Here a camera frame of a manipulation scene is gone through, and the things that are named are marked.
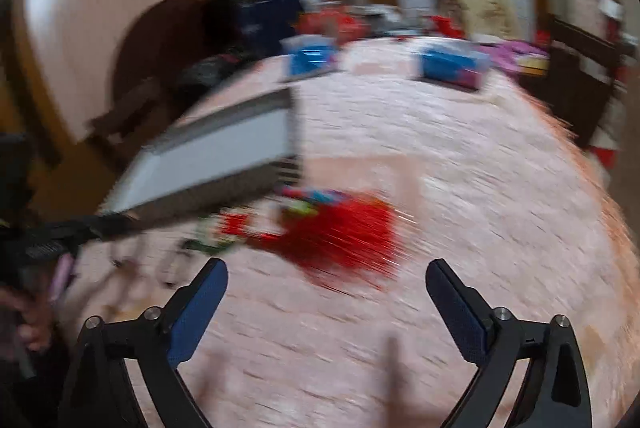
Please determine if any colourful flower bead bracelet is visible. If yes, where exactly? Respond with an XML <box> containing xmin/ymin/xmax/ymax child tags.
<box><xmin>276</xmin><ymin>185</ymin><xmax>352</xmax><ymax>217</ymax></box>

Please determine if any red chinese knot tassel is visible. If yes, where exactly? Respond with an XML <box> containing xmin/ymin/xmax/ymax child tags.
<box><xmin>216</xmin><ymin>193</ymin><xmax>399</xmax><ymax>286</ymax></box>

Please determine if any person's left hand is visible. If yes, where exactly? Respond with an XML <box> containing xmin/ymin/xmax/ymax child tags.
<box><xmin>1</xmin><ymin>255</ymin><xmax>72</xmax><ymax>384</ymax></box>

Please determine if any dark wooden chair left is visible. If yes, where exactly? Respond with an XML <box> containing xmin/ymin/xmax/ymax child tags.
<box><xmin>29</xmin><ymin>77</ymin><xmax>171</xmax><ymax>221</ymax></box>

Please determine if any dark wooden chair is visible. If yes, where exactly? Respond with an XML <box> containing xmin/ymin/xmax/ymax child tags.
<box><xmin>518</xmin><ymin>15</ymin><xmax>637</xmax><ymax>150</ymax></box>
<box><xmin>29</xmin><ymin>77</ymin><xmax>171</xmax><ymax>221</ymax></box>

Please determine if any pink embossed tablecloth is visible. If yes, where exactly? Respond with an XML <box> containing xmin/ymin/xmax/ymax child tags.
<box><xmin>54</xmin><ymin>34</ymin><xmax>637</xmax><ymax>428</ymax></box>

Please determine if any striped black white tray box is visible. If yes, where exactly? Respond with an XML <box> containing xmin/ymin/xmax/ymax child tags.
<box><xmin>100</xmin><ymin>87</ymin><xmax>303</xmax><ymax>223</ymax></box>

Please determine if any black plastic bag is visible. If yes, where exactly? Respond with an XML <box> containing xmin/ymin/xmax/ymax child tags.
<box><xmin>175</xmin><ymin>53</ymin><xmax>253</xmax><ymax>101</ymax></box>

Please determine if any round dark wooden tabletop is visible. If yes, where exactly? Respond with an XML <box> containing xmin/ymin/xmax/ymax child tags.
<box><xmin>111</xmin><ymin>0</ymin><xmax>243</xmax><ymax>102</ymax></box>

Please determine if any dark blue paper bag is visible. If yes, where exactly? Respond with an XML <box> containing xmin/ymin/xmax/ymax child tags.
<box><xmin>240</xmin><ymin>0</ymin><xmax>304</xmax><ymax>58</ymax></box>

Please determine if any blue tissue pack near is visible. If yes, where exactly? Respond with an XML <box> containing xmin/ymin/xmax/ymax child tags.
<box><xmin>281</xmin><ymin>35</ymin><xmax>337</xmax><ymax>81</ymax></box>

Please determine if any blue tissue pack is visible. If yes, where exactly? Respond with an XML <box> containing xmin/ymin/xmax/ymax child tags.
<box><xmin>281</xmin><ymin>35</ymin><xmax>337</xmax><ymax>81</ymax></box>
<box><xmin>416</xmin><ymin>41</ymin><xmax>491</xmax><ymax>91</ymax></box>

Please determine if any dark wooden chair right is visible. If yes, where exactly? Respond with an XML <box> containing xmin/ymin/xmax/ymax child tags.
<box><xmin>518</xmin><ymin>15</ymin><xmax>637</xmax><ymax>150</ymax></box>

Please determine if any blue tissue pack far right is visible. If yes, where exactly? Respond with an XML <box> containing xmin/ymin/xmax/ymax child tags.
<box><xmin>416</xmin><ymin>41</ymin><xmax>491</xmax><ymax>91</ymax></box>

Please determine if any red plastic bag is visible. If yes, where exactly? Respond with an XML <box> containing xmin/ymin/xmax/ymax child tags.
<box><xmin>295</xmin><ymin>8</ymin><xmax>370</xmax><ymax>48</ymax></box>

